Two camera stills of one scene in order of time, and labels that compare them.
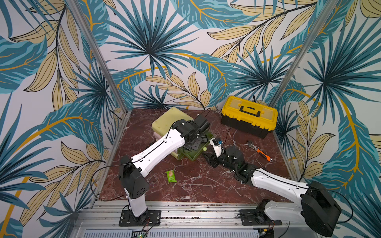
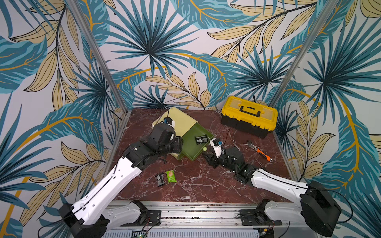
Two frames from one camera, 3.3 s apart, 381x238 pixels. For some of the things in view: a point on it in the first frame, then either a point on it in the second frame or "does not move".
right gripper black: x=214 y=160 does not move
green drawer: x=191 y=154 does not move
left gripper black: x=199 y=141 to x=177 y=144
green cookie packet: x=171 y=176 does not move
